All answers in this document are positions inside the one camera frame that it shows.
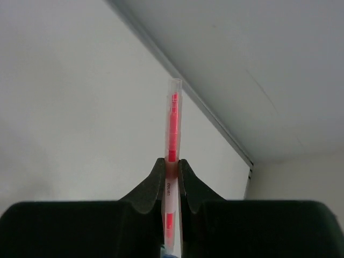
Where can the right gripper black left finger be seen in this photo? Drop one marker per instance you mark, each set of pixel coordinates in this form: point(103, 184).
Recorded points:
point(128, 227)

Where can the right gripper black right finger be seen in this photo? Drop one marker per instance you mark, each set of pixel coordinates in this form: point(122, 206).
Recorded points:
point(212, 226)

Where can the red thin pen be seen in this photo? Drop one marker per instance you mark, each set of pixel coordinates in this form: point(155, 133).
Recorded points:
point(171, 158)

